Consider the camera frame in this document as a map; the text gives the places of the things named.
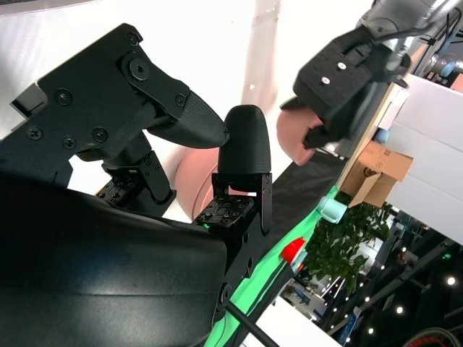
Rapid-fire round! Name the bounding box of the black cloth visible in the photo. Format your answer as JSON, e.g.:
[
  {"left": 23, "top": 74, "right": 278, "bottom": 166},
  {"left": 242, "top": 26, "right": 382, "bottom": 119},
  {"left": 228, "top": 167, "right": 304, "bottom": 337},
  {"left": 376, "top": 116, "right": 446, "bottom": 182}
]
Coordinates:
[{"left": 269, "top": 151, "right": 352, "bottom": 254}]

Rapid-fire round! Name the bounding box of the red cup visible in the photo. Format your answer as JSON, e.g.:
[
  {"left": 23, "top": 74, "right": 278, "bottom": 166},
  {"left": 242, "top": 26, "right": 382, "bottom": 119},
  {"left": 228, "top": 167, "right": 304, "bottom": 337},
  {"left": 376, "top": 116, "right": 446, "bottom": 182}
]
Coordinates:
[{"left": 280, "top": 236, "right": 307, "bottom": 264}]

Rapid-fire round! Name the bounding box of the white cabinet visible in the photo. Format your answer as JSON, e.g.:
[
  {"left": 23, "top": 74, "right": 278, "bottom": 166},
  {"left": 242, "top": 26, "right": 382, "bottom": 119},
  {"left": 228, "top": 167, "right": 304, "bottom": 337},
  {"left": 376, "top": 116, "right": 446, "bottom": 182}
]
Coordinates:
[{"left": 383, "top": 74, "right": 463, "bottom": 241}]

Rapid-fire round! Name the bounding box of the mint green mug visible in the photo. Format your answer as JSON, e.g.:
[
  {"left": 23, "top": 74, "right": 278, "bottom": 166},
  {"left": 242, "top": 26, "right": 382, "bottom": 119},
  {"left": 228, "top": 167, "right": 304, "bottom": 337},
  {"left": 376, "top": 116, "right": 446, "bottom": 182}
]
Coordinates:
[{"left": 318, "top": 196, "right": 347, "bottom": 223}]

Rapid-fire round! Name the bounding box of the black pole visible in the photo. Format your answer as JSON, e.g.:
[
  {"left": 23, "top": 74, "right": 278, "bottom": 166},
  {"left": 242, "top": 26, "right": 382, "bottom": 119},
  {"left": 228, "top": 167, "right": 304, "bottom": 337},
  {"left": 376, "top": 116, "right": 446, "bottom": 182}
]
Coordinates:
[{"left": 226, "top": 301, "right": 281, "bottom": 347}]

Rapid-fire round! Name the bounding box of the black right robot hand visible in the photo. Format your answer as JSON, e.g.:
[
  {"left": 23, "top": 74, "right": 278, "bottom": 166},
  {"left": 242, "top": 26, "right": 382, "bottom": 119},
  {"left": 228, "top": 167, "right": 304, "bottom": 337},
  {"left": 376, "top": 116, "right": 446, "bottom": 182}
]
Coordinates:
[{"left": 0, "top": 23, "right": 274, "bottom": 347}]

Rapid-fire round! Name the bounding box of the brown cardboard box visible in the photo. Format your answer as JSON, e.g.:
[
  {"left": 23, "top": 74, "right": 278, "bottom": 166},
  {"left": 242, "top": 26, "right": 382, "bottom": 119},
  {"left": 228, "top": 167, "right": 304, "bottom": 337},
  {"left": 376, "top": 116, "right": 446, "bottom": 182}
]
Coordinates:
[{"left": 339, "top": 140, "right": 414, "bottom": 209}]

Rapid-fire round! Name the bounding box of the pink plastic bowl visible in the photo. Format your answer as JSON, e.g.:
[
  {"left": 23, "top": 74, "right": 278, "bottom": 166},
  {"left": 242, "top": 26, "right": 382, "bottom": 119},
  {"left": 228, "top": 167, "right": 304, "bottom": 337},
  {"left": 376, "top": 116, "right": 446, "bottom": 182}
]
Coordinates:
[
  {"left": 276, "top": 104, "right": 326, "bottom": 167},
  {"left": 175, "top": 147, "right": 220, "bottom": 221}
]

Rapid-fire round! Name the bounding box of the small white box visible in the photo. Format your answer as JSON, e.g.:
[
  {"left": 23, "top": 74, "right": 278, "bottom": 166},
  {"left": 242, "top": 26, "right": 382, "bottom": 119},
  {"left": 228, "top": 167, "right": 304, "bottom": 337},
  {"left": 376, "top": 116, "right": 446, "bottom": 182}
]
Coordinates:
[{"left": 378, "top": 88, "right": 409, "bottom": 131}]

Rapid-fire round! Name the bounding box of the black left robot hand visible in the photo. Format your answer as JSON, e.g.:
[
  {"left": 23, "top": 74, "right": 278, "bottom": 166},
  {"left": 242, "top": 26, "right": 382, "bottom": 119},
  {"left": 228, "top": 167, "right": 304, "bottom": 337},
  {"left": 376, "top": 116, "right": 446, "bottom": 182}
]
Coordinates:
[{"left": 280, "top": 28, "right": 412, "bottom": 153}]

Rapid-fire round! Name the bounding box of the green cloth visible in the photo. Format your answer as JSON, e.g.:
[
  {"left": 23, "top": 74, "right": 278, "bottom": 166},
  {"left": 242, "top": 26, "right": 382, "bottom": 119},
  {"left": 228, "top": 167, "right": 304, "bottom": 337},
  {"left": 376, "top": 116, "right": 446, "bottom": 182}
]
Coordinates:
[{"left": 205, "top": 184, "right": 339, "bottom": 347}]

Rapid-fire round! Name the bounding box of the red rimmed wheel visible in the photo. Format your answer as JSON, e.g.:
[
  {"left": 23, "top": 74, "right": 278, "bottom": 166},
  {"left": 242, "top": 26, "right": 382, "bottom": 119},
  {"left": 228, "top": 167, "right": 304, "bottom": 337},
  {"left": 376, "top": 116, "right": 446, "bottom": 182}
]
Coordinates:
[{"left": 401, "top": 327, "right": 463, "bottom": 347}]

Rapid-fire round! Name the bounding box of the green leafy plant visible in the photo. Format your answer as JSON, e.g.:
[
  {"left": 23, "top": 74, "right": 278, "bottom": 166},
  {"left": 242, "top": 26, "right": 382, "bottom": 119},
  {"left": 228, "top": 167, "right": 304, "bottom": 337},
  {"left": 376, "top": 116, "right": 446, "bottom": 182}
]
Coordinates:
[{"left": 305, "top": 202, "right": 394, "bottom": 294}]

